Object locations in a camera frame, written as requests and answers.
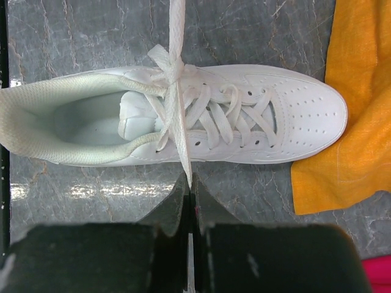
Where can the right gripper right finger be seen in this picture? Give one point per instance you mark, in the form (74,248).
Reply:
(232,256)

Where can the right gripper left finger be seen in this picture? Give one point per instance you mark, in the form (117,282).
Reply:
(150,255)

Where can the white sneaker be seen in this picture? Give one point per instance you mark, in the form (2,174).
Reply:
(173,112)

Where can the red folded cloth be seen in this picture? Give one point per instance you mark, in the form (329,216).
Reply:
(378,271)

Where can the orange Mickey Mouse pillow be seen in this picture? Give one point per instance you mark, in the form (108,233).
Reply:
(358,66)

